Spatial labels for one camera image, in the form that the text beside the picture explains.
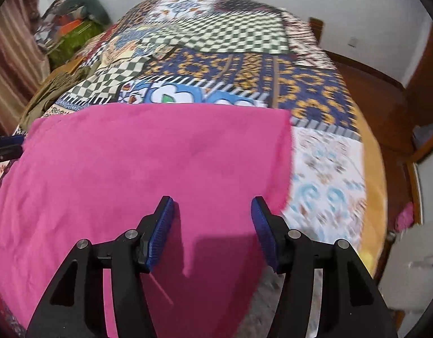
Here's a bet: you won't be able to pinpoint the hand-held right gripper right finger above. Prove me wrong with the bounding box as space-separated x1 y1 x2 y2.
251 195 400 338

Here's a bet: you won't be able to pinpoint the patchwork bedspread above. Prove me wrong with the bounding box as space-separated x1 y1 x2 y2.
0 0 367 338

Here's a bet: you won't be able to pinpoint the yellow bed sheet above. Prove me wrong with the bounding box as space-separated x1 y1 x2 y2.
357 127 388 272

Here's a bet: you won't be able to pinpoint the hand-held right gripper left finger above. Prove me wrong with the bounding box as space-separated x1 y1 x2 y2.
24 195 177 338

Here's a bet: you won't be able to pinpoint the striped curtain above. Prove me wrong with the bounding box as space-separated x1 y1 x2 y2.
0 0 50 134

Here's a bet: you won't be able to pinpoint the pink pants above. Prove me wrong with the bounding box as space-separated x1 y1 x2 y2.
0 104 293 338

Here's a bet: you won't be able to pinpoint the pink cloth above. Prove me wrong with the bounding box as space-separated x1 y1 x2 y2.
395 202 414 232

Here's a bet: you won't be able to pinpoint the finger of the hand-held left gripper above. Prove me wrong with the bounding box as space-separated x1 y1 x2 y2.
0 147 23 163
0 134 26 148

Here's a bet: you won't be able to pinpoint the olive green pants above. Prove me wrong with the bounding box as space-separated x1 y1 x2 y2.
21 67 94 127

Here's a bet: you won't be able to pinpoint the wooden door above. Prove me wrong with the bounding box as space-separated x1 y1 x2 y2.
401 21 433 90

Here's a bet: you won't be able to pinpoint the grey lavender cloth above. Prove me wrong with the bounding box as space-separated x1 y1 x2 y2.
412 124 433 155

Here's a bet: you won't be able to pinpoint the white cabinet with stickers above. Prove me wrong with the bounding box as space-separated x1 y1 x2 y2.
376 215 433 319

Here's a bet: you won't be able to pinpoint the wooden bedpost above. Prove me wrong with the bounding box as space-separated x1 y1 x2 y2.
309 17 324 46

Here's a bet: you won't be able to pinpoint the grey plush pillow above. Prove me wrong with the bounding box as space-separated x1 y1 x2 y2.
67 0 110 25

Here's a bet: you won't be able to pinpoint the wooden lap desk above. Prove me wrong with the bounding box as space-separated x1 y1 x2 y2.
44 54 88 78

